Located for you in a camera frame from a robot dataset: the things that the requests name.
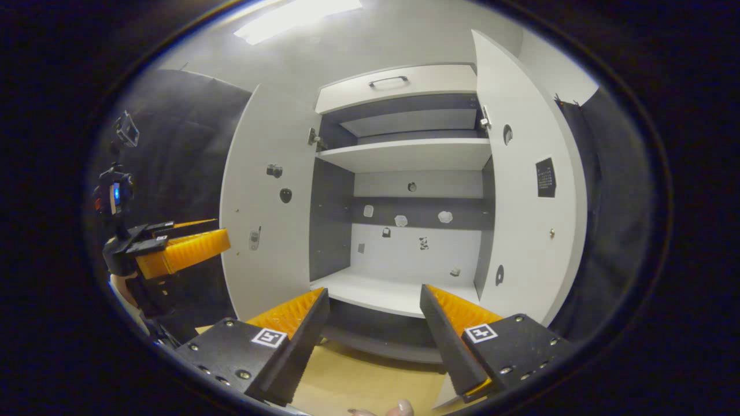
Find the white cabinet shelf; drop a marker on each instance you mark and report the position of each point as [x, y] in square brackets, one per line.
[376, 292]
[404, 155]

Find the white double-door shoe cabinet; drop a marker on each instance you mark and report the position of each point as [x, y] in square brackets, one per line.
[416, 254]

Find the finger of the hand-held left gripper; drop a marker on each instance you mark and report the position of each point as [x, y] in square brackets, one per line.
[167, 229]
[185, 251]

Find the metal door hinge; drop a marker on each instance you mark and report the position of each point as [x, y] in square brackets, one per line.
[315, 140]
[484, 118]

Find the white door with camera sticker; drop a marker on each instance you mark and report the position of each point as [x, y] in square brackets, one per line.
[266, 260]

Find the white door with headphones sticker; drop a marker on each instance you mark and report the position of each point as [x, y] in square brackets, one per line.
[526, 231]

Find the black backdrop cloth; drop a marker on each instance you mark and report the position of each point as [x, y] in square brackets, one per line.
[185, 144]

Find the white cabinet bottom shelf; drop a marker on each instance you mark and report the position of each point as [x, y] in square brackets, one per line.
[376, 292]

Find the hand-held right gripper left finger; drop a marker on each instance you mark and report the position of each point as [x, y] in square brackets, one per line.
[300, 346]

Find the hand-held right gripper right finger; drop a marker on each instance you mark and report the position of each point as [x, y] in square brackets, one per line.
[448, 341]

